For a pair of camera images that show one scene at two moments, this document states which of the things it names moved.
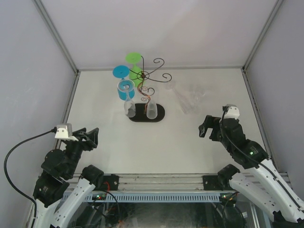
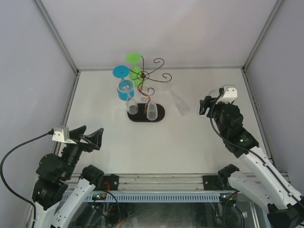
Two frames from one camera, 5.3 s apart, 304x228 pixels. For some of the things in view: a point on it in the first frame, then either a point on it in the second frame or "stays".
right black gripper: [209, 120] → [206, 103]
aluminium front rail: [137, 182] stays
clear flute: [194, 97] → [214, 93]
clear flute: [151, 109] stays
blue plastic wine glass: [126, 88] stays
